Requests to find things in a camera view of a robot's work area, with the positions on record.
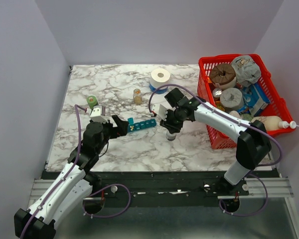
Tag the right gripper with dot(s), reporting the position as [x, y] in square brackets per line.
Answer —
[172, 128]

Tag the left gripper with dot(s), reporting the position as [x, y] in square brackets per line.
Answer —
[121, 124]

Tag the teal weekly pill organizer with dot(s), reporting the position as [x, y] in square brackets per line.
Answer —
[136, 126]

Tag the white pill bottle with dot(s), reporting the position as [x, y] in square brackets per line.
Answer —
[170, 136]

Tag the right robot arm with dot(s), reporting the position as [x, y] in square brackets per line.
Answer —
[251, 139]

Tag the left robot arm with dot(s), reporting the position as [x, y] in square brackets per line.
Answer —
[41, 219]

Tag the amber glass pill jar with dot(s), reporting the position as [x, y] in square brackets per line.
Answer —
[137, 96]

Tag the blue tape roll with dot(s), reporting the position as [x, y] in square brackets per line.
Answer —
[159, 91]

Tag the green pill bottle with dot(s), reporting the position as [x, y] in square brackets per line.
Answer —
[92, 101]

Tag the white toilet paper roll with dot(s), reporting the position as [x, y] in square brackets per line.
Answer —
[159, 77]

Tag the red plastic basket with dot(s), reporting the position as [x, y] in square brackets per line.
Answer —
[277, 107]

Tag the silver can top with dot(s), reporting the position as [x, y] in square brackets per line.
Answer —
[217, 92]

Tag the grey paper roll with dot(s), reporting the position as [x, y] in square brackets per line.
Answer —
[232, 99]

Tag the brown paper roll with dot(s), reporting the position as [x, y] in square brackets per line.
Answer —
[223, 76]

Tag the green round object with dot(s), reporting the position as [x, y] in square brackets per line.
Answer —
[246, 117]

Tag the blue cardboard box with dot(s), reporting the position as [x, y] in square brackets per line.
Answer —
[255, 99]

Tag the grey crumpled printed bag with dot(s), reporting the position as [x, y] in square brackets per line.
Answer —
[246, 69]

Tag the cream squeeze bottle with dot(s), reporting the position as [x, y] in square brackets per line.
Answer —
[275, 123]

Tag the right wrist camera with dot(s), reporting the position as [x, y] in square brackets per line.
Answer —
[160, 111]

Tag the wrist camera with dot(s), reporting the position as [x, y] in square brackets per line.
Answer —
[98, 114]
[160, 111]

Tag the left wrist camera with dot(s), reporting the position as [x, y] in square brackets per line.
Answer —
[98, 114]

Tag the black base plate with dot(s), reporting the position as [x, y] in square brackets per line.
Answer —
[164, 189]

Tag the aluminium rail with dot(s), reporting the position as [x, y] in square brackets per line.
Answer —
[276, 188]

